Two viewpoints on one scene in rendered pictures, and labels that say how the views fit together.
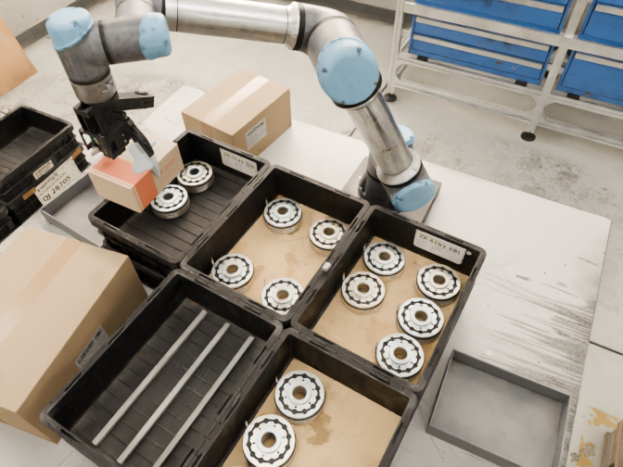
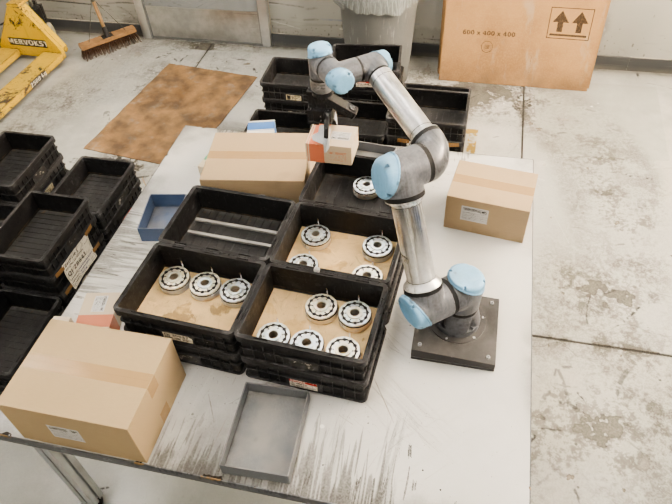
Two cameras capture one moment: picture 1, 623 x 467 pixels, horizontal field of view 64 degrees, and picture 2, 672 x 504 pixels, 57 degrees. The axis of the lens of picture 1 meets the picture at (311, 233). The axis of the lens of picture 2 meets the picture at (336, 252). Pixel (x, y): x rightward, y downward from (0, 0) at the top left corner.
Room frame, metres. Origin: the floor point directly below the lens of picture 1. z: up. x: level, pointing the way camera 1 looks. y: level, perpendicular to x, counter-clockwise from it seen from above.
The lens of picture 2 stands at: (0.42, -1.32, 2.39)
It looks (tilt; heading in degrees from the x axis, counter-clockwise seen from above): 47 degrees down; 77
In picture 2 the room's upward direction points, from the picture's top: 4 degrees counter-clockwise
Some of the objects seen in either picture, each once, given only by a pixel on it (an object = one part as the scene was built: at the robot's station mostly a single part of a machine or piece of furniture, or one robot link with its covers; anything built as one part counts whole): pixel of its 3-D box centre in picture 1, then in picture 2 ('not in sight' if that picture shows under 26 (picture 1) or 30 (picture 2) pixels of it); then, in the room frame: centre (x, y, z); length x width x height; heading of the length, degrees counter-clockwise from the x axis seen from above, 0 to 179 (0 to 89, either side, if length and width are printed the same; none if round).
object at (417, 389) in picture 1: (392, 288); (313, 311); (0.61, -0.18, 0.92); 0.40 x 0.30 x 0.02; 148
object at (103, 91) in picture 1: (95, 84); (321, 84); (0.82, 0.40, 1.32); 0.08 x 0.08 x 0.05
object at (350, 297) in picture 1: (362, 289); (321, 306); (0.65, -0.12, 0.86); 0.10 x 0.10 x 0.01
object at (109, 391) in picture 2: not in sight; (97, 388); (-0.06, -0.16, 0.80); 0.40 x 0.30 x 0.20; 151
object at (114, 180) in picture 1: (137, 170); (332, 143); (0.84, 0.39, 1.08); 0.16 x 0.12 x 0.07; 151
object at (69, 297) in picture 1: (41, 328); (261, 175); (0.60, 0.65, 0.80); 0.40 x 0.30 x 0.20; 160
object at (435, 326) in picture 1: (420, 317); (306, 343); (0.57, -0.24, 0.86); 0.10 x 0.10 x 0.01
